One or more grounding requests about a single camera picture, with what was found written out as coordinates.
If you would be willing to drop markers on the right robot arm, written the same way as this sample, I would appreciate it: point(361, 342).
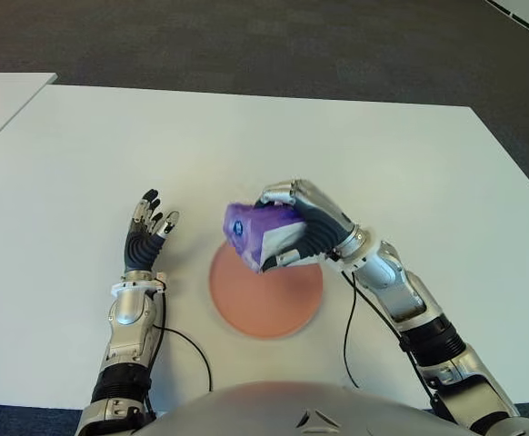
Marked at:
point(396, 290)

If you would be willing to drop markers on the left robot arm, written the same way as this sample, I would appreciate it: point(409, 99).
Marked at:
point(128, 309)

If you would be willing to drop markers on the white side table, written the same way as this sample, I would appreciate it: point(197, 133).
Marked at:
point(1, 104)

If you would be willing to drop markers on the silver robot torso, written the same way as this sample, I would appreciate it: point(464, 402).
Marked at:
point(264, 409)

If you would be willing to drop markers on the pink round plate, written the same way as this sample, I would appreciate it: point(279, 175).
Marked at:
point(282, 304)

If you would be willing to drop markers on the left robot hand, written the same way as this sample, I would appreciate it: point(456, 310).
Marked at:
point(139, 252)

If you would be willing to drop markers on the purple tissue paper pack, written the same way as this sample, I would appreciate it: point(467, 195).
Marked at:
point(255, 231)

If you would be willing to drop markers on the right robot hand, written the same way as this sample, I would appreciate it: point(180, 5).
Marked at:
point(323, 222)

